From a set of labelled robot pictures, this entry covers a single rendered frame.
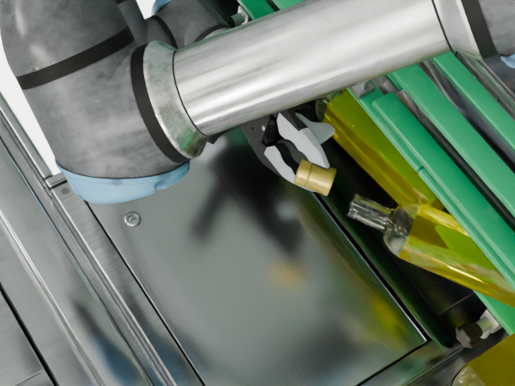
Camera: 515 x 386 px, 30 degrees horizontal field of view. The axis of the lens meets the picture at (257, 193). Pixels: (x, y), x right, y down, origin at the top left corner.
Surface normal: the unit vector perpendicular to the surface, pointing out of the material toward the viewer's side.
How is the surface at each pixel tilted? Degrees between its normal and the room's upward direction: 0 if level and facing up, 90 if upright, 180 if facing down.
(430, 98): 90
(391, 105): 90
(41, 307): 90
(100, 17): 114
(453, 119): 90
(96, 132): 53
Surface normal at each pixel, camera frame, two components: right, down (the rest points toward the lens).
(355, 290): 0.09, -0.52
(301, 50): -0.26, 0.19
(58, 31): 0.10, 0.00
